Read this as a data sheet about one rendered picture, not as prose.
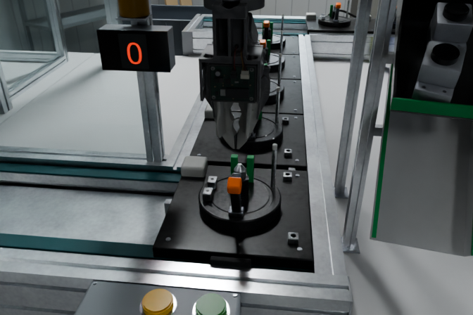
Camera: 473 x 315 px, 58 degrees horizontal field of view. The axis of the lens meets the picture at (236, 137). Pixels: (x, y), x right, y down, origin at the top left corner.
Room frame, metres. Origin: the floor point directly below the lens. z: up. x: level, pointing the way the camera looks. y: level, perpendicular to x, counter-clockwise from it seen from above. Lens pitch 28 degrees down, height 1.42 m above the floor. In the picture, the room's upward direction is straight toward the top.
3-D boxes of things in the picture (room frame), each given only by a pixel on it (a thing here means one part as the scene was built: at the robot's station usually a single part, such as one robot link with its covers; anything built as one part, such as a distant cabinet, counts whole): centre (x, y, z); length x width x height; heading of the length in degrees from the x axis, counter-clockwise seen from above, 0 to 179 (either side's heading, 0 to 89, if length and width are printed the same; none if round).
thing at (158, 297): (0.39, 0.10, 0.96); 0.04 x 0.04 x 0.02
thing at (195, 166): (0.70, 0.08, 0.97); 0.05 x 0.05 x 0.04; 84
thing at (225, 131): (0.51, 0.02, 1.16); 0.06 x 0.03 x 0.09; 174
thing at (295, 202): (0.59, -0.01, 0.96); 0.24 x 0.24 x 0.02; 84
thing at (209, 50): (0.51, 0.00, 1.27); 0.09 x 0.08 x 0.12; 174
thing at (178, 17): (2.70, 0.39, 0.73); 0.62 x 0.42 x 0.23; 84
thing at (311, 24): (1.89, -0.43, 1.01); 0.24 x 0.24 x 0.13; 84
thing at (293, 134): (0.85, -0.03, 1.01); 0.24 x 0.24 x 0.13; 84
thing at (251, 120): (0.51, -0.01, 1.16); 0.06 x 0.03 x 0.09; 174
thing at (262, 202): (0.59, -0.01, 0.98); 0.14 x 0.14 x 0.02
